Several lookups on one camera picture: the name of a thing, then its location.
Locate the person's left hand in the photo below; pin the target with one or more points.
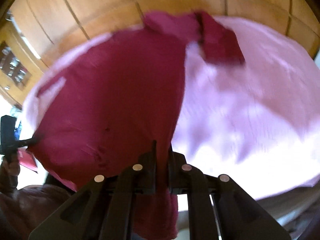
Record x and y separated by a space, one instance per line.
12 168

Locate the pink bed cover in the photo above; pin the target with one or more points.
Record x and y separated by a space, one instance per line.
257 121

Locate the red box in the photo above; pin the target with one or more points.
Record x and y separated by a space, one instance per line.
27 160

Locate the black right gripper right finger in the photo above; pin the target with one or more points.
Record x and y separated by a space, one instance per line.
218 208

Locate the wooden shelf unit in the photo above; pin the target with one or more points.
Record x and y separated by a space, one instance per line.
20 68

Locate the wooden wardrobe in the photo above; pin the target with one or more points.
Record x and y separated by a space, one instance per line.
52 27

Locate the dark sleeved left forearm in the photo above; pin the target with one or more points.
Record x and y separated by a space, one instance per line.
25 209

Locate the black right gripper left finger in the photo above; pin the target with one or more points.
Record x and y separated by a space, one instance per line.
102 210

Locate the maroon long-sleeve shirt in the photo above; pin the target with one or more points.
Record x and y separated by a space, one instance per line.
122 97

